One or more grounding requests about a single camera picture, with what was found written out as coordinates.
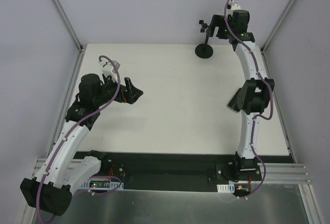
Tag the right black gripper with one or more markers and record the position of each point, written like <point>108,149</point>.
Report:
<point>211,24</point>

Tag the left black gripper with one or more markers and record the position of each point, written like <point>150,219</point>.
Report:
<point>124,95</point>

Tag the black phone stand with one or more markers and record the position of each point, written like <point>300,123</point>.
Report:
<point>204,50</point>

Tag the black smartphone clear case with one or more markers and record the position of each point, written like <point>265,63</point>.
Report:
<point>236,102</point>

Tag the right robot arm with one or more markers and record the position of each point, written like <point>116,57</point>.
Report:
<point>252,99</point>

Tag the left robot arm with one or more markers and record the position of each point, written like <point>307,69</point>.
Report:
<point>53,186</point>

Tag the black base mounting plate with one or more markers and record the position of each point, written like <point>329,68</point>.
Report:
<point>170,172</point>

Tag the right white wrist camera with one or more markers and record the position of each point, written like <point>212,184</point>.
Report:
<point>233,6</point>

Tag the left aluminium frame post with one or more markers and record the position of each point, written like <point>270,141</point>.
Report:
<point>67,24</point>

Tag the aluminium frame post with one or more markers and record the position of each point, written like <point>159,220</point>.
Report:
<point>286,11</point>
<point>67,24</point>

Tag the left white cable duct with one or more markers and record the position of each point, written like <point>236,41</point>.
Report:
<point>102,185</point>

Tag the white cable duct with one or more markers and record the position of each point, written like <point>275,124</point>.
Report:
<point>226,188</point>
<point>102,185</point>

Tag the right aluminium frame post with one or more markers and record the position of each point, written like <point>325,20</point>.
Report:
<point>286,11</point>

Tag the right white cable duct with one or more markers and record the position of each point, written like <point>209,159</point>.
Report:
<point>226,188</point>

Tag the aluminium front rail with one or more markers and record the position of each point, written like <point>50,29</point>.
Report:
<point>276,173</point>

